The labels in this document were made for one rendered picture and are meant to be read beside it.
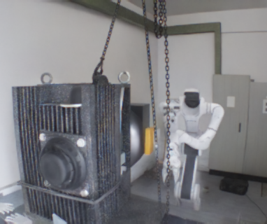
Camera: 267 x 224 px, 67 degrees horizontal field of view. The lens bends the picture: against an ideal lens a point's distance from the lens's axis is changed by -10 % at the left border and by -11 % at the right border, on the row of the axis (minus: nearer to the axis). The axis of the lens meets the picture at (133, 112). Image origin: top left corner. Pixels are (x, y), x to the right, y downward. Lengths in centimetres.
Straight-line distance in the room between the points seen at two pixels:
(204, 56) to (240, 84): 85
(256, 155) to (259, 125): 48
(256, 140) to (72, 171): 322
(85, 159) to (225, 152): 317
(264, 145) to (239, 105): 76
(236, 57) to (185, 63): 92
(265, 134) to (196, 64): 167
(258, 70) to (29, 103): 349
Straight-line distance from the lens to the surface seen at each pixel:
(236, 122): 378
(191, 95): 189
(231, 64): 399
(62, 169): 95
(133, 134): 134
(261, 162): 391
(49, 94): 115
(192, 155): 214
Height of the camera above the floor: 162
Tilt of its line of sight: 8 degrees down
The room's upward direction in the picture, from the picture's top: straight up
